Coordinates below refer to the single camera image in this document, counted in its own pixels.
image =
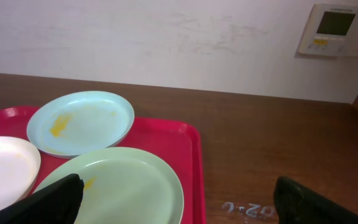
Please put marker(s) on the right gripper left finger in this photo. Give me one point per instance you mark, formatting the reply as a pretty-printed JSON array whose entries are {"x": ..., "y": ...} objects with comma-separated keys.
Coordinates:
[{"x": 57, "y": 203}]

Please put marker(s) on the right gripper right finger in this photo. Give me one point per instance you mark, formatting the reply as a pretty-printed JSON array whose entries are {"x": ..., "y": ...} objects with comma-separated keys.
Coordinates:
[{"x": 297, "y": 204}]

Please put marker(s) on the white plate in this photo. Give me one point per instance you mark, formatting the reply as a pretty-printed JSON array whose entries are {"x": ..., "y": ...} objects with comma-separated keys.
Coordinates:
[{"x": 19, "y": 166}]

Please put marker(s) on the light blue plate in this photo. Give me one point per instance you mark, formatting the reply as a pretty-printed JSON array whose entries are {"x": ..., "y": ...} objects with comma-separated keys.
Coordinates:
[{"x": 79, "y": 123}]

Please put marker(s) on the red plastic tray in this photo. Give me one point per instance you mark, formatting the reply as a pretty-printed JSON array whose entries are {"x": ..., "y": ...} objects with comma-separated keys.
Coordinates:
[{"x": 177, "y": 143}]

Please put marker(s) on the light green plate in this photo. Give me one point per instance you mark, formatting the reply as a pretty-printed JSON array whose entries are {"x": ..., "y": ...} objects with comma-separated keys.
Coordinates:
[{"x": 124, "y": 185}]

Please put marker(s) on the wall control panel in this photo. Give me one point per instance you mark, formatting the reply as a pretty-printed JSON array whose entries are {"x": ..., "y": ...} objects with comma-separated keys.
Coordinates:
[{"x": 331, "y": 31}]

